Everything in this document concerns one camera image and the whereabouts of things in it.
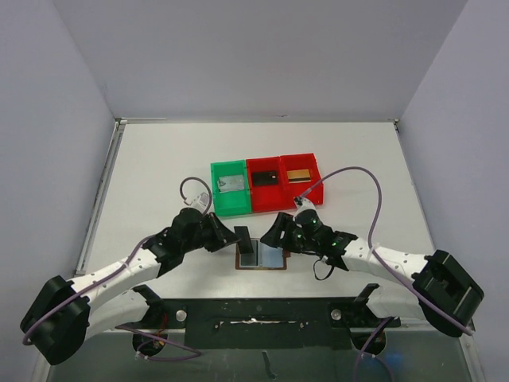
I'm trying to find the brown leather card holder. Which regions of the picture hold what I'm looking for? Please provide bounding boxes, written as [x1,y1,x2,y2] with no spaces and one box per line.
[235,239,291,271]

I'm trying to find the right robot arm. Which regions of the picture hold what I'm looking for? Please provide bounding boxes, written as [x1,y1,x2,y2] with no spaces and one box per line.
[261,209,484,337]

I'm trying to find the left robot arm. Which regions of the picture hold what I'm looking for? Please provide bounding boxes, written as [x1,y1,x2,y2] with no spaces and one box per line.
[20,208,239,365]

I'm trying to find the silver card in bin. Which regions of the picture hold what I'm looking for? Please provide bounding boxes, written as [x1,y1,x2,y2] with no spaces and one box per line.
[217,174,245,193]

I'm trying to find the black card in bin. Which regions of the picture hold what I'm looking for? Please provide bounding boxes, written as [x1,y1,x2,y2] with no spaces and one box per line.
[251,171,279,187]

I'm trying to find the gold card in bin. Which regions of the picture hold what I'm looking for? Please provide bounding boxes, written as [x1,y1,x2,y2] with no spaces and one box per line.
[286,169,312,184]

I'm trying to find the green plastic bin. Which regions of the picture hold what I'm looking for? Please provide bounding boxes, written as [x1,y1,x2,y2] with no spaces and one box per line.
[211,160,252,216]

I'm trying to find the red middle bin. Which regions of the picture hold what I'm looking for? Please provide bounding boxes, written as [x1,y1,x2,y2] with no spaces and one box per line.
[246,157,289,212]

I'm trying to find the red bin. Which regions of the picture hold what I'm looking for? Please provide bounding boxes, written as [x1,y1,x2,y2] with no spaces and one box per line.
[246,157,289,212]
[279,151,325,209]

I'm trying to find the red right bin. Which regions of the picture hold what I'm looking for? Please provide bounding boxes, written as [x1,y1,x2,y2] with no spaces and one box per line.
[279,151,325,209]

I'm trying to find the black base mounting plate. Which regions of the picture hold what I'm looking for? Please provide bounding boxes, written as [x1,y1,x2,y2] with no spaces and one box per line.
[119,284,400,361]

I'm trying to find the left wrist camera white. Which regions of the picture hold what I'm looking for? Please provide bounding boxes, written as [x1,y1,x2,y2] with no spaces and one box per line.
[185,193,211,214]

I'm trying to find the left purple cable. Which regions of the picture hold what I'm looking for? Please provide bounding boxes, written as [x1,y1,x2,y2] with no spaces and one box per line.
[21,175,212,362]

